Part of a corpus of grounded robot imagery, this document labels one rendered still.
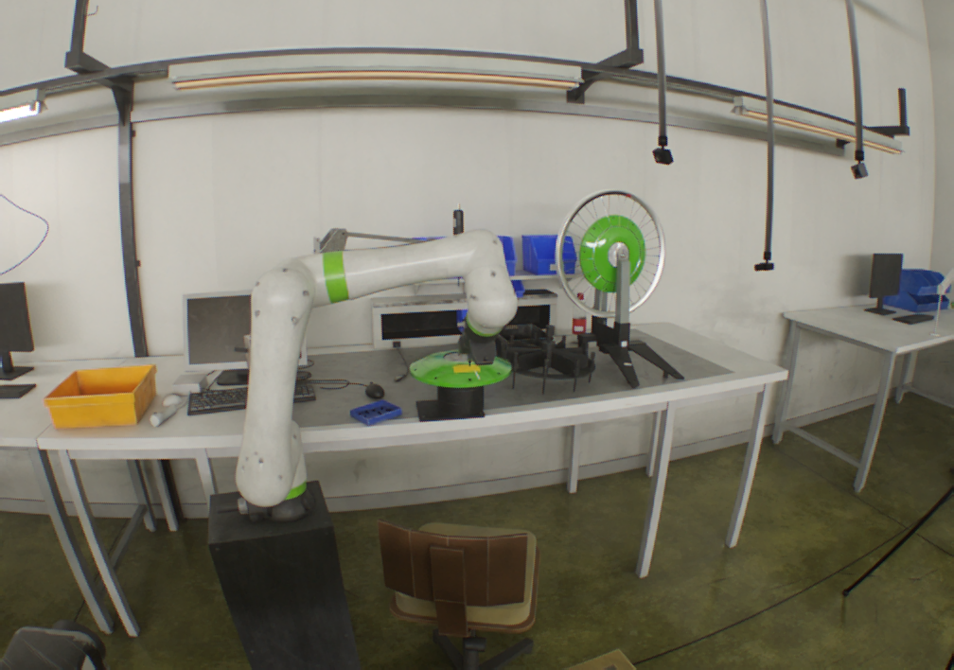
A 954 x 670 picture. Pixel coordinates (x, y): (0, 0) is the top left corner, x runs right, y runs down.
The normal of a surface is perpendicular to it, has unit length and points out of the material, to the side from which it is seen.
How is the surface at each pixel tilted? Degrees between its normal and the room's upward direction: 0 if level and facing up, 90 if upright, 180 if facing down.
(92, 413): 94
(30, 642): 0
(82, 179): 90
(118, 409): 94
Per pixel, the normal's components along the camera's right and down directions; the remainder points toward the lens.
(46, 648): 0.00, -0.98
